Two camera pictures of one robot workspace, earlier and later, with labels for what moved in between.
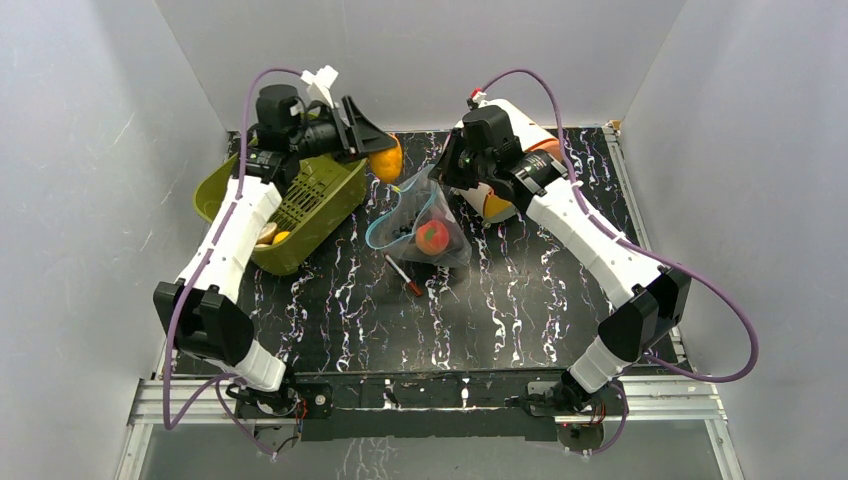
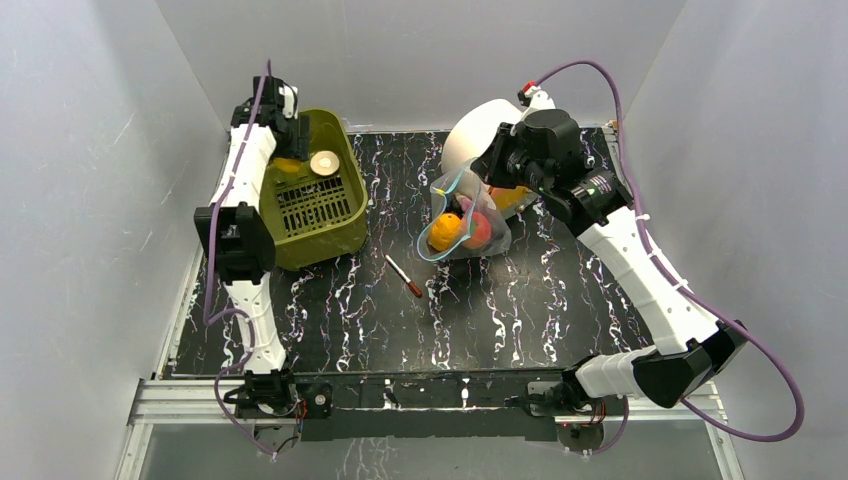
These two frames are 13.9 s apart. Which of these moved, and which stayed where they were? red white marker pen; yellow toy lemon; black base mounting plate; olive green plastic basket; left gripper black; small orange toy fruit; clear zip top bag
Moved: small orange toy fruit; left gripper black; clear zip top bag; yellow toy lemon; olive green plastic basket
Stayed: red white marker pen; black base mounting plate
